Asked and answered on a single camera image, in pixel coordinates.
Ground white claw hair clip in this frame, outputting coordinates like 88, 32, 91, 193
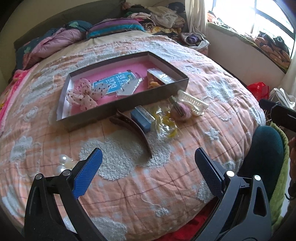
178, 90, 209, 116

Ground pink fluffy hair clip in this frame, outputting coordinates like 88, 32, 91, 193
169, 96, 192, 121

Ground yellow item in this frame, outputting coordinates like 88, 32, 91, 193
152, 106, 179, 140

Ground red plastic bag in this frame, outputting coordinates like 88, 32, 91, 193
247, 82, 269, 101

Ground dark teal trouser knee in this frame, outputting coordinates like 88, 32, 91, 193
238, 125, 285, 186

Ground white pearl hair accessory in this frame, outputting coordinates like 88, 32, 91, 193
56, 154, 77, 175

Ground clothes on window sill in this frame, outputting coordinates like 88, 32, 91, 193
254, 31, 291, 71

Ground orange white patterned quilt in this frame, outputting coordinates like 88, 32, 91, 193
1, 31, 265, 240

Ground brown curved hair clip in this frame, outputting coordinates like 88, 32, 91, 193
109, 110, 152, 158

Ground dark box with pink lining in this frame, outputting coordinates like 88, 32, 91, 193
56, 51, 189, 131

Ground pink dotted bow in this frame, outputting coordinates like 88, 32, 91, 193
66, 78, 109, 111

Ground pink cartoon blanket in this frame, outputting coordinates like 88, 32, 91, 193
1, 70, 30, 128

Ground clear box in tray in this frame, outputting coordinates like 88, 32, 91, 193
147, 68, 175, 89

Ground cream curtain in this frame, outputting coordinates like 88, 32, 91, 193
185, 0, 213, 38

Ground blue printed packet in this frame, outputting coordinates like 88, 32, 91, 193
92, 70, 139, 94

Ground pile of clothes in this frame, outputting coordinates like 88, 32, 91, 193
122, 1, 187, 35

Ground pink purple folded duvet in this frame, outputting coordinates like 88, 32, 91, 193
16, 20, 92, 70

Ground purple teal striped pillow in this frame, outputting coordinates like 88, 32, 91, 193
86, 18, 145, 40

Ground dark green headboard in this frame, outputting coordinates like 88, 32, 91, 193
14, 1, 125, 50

